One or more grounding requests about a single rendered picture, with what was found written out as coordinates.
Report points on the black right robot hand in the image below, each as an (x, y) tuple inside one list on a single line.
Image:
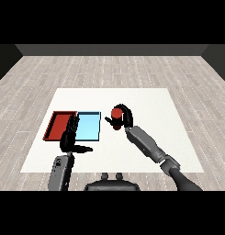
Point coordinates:
[(128, 117)]

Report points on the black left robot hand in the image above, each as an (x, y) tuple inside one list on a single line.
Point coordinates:
[(67, 141)]

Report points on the small red can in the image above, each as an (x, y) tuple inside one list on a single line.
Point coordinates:
[(116, 114)]

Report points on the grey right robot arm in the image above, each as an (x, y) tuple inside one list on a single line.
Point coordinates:
[(153, 151)]

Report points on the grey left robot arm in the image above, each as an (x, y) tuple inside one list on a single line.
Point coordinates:
[(61, 173)]

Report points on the red shallow open box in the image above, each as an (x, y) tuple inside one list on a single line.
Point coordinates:
[(58, 126)]

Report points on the light blue shallow open box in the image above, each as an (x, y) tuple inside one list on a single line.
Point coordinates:
[(88, 126)]

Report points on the dark grey robot body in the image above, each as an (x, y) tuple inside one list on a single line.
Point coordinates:
[(112, 184)]

